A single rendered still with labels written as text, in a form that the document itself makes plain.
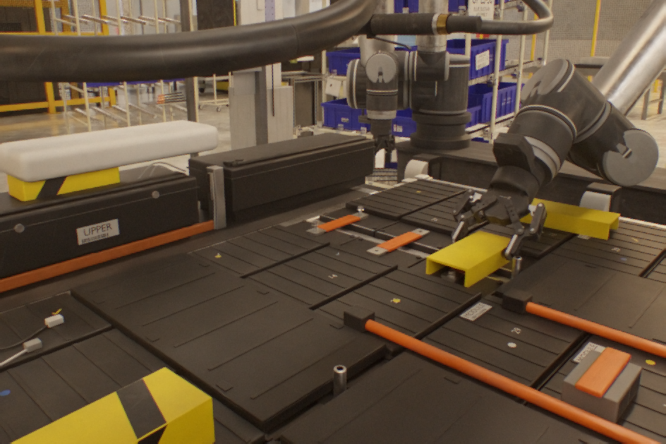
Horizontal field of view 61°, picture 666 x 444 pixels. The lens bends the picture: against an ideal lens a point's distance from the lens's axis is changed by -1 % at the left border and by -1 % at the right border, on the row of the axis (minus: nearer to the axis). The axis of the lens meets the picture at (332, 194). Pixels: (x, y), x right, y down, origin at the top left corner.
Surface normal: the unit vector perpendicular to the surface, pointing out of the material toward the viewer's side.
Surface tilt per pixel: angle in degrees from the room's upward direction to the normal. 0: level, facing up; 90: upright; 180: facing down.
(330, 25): 73
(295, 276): 0
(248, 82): 90
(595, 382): 0
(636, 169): 90
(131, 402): 0
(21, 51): 82
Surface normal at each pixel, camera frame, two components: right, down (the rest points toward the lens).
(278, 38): 0.58, 0.04
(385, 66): -0.21, 0.27
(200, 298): 0.00, -0.96
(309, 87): 0.73, 0.18
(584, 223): -0.64, 0.22
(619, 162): 0.05, 0.28
